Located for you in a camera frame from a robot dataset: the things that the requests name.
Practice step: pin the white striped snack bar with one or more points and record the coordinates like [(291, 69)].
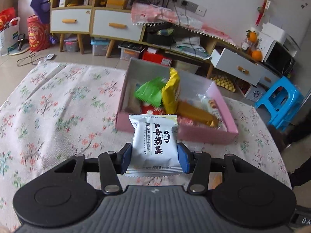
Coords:
[(208, 104)]

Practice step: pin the white monkey snack packet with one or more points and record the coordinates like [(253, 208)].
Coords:
[(154, 146)]

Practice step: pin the white paper shopping bag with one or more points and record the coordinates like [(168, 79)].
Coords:
[(9, 37)]

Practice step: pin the green snack packet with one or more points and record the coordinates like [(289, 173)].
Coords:
[(151, 91)]

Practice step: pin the red snack packet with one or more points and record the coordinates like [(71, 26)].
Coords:
[(151, 110)]

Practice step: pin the wooden shelf cabinet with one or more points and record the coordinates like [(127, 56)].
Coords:
[(71, 17)]

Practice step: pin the yellow egg tray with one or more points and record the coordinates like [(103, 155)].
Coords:
[(224, 82)]

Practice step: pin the orange fruit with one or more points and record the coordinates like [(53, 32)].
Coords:
[(257, 55)]

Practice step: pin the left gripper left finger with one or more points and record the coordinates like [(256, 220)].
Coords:
[(112, 164)]

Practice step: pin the yellow snack packet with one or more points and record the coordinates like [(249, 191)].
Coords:
[(170, 92)]

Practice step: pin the pink cardboard box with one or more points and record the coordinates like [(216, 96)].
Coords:
[(180, 94)]

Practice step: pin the pink cloth on cabinet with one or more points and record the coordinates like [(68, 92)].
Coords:
[(143, 14)]

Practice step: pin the gold snack bar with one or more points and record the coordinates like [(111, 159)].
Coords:
[(196, 114)]

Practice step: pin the red plastic bag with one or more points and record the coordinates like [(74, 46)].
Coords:
[(5, 17)]

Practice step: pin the blue plastic stool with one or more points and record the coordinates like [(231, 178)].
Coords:
[(282, 101)]

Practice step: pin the red lantern bag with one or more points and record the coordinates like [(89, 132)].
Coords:
[(38, 34)]

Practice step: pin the microwave oven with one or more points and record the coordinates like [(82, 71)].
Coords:
[(275, 55)]

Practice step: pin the open white drawer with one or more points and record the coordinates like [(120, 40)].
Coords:
[(236, 65)]

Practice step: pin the floral tablecloth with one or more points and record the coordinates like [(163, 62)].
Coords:
[(61, 109)]

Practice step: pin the white drawer cabinet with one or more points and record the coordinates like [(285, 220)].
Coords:
[(115, 25)]

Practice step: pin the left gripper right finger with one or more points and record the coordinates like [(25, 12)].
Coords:
[(198, 164)]

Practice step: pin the red box under cabinet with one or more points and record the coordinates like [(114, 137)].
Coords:
[(156, 58)]

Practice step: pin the purple plush toy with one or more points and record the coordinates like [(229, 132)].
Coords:
[(42, 10)]

